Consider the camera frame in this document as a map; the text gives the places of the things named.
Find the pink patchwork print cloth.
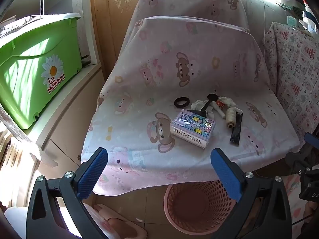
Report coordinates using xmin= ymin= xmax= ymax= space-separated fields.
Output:
xmin=262 ymin=21 xmax=319 ymax=142

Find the pink slipper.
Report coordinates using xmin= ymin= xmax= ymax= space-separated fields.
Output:
xmin=82 ymin=203 xmax=147 ymax=239

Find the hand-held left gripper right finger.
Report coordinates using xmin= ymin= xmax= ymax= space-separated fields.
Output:
xmin=211 ymin=148 xmax=292 ymax=239

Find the pink heart print fabric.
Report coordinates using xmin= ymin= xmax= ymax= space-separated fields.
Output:
xmin=282 ymin=173 xmax=312 ymax=229

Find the pink plastic mesh basket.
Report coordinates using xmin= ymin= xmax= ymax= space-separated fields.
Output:
xmin=163 ymin=180 xmax=240 ymax=239

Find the white tissue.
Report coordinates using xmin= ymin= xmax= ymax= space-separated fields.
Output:
xmin=191 ymin=99 xmax=208 ymax=109
xmin=221 ymin=96 xmax=243 ymax=114

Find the pink bear print sheet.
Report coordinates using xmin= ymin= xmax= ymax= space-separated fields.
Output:
xmin=80 ymin=0 xmax=301 ymax=196

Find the green plastic storage box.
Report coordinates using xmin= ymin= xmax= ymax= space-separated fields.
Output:
xmin=0 ymin=12 xmax=84 ymax=130

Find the colourful tissue pack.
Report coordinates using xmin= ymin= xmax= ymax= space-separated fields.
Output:
xmin=171 ymin=109 xmax=216 ymax=149

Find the white shelf unit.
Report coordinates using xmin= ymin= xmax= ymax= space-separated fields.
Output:
xmin=0 ymin=0 xmax=110 ymax=215

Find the black hair tie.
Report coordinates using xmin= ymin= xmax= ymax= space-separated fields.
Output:
xmin=174 ymin=97 xmax=190 ymax=109

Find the wooden door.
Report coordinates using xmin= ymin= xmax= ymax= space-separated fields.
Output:
xmin=90 ymin=0 xmax=150 ymax=80

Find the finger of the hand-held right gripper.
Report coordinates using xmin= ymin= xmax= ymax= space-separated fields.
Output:
xmin=304 ymin=132 xmax=319 ymax=152
xmin=285 ymin=152 xmax=312 ymax=173

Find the black plastic spoon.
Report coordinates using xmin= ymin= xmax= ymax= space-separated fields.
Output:
xmin=199 ymin=93 xmax=220 ymax=114

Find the beige thread spool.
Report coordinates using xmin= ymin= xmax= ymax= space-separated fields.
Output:
xmin=225 ymin=107 xmax=237 ymax=129

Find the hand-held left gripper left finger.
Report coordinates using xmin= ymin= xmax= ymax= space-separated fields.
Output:
xmin=26 ymin=147 xmax=109 ymax=239

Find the long black wrapper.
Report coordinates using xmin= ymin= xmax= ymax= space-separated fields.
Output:
xmin=230 ymin=112 xmax=243 ymax=145

